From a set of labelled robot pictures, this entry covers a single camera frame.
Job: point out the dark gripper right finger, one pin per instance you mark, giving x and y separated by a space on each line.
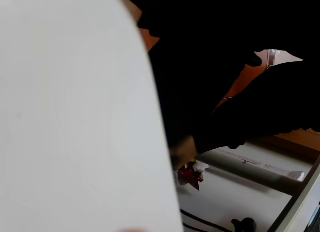
262 112

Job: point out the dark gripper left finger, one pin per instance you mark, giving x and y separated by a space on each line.
200 42

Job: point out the red wrapper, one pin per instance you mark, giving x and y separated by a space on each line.
189 175

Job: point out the white printed flat strip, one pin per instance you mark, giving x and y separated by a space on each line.
270 168

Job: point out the black rounded knob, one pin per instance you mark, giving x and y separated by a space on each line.
246 225

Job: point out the white blurred rounded panel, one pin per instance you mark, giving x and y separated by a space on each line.
75 112

